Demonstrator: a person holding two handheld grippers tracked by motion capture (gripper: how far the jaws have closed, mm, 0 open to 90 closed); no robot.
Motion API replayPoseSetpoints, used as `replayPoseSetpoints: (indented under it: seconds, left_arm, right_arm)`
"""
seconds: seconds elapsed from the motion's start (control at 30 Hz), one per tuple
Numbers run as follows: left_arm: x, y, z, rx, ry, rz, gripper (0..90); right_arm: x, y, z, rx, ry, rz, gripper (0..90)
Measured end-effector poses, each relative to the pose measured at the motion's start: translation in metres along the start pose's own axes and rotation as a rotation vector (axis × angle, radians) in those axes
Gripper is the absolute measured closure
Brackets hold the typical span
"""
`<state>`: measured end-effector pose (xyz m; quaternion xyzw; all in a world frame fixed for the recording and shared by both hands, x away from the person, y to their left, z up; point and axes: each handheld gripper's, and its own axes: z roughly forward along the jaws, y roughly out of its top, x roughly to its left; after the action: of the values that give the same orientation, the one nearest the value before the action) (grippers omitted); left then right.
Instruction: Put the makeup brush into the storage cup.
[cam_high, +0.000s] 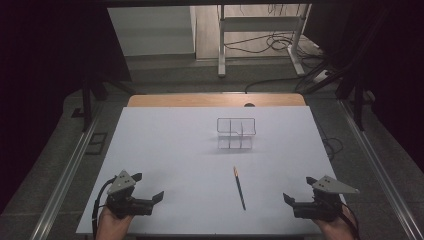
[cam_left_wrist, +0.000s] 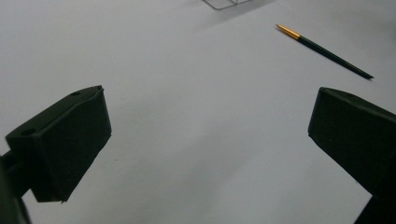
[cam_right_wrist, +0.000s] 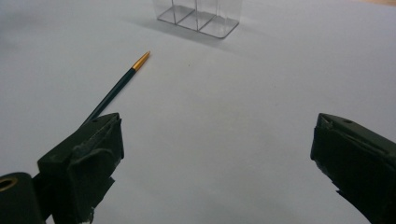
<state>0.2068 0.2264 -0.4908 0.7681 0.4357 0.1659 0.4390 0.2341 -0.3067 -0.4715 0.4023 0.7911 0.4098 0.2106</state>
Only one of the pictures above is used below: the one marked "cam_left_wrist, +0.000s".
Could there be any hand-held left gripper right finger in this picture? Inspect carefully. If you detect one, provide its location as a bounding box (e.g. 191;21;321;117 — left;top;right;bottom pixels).
307;87;396;200

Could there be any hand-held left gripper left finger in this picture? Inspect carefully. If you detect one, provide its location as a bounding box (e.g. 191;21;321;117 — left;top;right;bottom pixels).
5;85;112;203

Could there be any black pen with gold tip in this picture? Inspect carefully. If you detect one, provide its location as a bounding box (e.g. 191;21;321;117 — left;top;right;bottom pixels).
276;23;375;80

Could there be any clear acrylic pen holder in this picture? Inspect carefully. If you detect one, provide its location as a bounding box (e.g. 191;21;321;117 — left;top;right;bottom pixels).
202;0;253;11

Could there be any white table cover sheet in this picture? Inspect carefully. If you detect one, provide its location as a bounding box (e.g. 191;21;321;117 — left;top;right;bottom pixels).
0;0;396;224

